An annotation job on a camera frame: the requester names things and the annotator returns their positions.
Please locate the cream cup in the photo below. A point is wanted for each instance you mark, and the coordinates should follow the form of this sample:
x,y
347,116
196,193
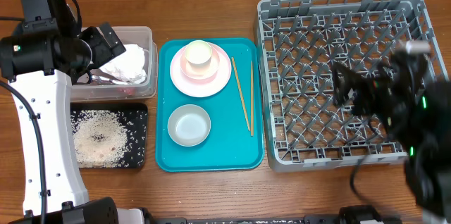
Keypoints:
x,y
198,53

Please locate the large pink plate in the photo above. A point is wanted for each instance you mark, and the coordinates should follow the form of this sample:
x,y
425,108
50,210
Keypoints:
x,y
201,88

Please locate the black tray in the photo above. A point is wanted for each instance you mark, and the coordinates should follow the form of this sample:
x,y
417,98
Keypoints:
x,y
137,136

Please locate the cooked white rice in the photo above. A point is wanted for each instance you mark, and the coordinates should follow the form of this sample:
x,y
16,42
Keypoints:
x,y
100,139

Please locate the small pink plate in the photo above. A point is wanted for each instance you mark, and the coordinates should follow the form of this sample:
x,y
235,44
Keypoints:
x,y
202,72

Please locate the grey dishwasher rack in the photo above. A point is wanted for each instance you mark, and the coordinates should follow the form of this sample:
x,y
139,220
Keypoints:
x,y
298,42

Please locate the red snack wrapper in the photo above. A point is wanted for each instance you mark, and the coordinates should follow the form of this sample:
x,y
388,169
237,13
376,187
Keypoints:
x,y
110,86

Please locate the clear plastic bin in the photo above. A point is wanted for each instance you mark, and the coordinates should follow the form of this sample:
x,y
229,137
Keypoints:
x,y
142,36

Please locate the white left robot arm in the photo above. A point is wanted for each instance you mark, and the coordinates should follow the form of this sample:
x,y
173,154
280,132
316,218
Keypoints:
x,y
39,66

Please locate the white tissue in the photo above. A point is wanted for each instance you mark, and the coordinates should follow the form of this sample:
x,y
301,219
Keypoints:
x,y
129,66

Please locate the grey bowl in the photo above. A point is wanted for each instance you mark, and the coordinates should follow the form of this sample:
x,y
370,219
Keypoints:
x,y
189,125

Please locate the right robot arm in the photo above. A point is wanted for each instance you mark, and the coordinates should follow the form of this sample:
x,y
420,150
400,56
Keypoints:
x,y
414,113

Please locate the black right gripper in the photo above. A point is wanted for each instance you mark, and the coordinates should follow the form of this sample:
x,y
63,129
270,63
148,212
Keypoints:
x,y
363,86

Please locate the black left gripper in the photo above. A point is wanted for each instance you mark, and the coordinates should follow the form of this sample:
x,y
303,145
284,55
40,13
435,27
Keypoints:
x,y
105,52

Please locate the wooden chopstick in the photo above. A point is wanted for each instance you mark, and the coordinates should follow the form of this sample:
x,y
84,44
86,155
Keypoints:
x,y
252,100
240,93

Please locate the teal plastic tray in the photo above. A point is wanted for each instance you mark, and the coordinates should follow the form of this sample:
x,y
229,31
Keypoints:
x,y
229,145

